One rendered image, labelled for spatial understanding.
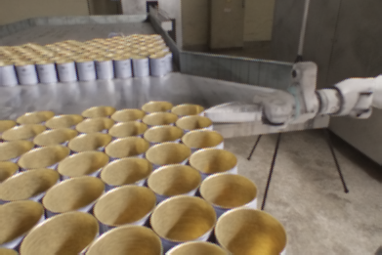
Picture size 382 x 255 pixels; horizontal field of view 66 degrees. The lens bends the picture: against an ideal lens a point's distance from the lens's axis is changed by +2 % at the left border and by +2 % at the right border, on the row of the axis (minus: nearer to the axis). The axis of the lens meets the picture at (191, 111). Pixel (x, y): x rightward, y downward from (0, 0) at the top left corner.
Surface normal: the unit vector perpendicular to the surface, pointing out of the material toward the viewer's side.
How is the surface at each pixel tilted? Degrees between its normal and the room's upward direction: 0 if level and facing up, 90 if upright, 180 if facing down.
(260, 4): 90
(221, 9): 90
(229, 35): 90
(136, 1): 90
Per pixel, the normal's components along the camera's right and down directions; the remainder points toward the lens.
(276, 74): -0.56, 0.33
